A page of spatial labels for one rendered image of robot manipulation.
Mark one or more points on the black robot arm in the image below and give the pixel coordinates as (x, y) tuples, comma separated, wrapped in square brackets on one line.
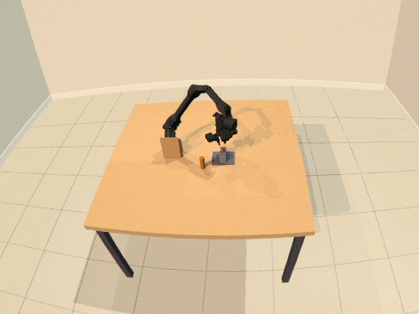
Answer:
[(224, 119)]

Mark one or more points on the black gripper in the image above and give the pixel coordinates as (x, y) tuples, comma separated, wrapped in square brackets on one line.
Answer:
[(214, 137)]

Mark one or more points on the orange cylinder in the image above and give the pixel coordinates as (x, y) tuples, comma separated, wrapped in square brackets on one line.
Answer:
[(202, 164)]

